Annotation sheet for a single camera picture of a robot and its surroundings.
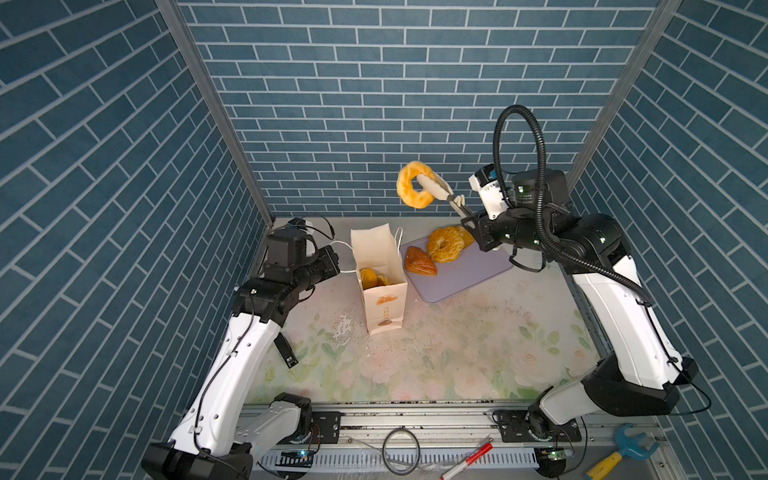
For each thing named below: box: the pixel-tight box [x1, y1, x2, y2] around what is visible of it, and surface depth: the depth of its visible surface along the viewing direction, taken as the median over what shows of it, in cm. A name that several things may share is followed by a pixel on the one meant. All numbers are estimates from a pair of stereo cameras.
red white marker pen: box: [440, 441, 494, 480], surface depth 71 cm
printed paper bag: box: [351, 223, 408, 335], surface depth 84 cm
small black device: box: [273, 332, 299, 369], surface depth 85 cm
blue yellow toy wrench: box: [585, 423, 660, 480], surface depth 71 cm
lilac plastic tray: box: [400, 236, 513, 303], surface depth 104 cm
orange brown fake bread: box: [405, 246, 438, 276], surface depth 106 cm
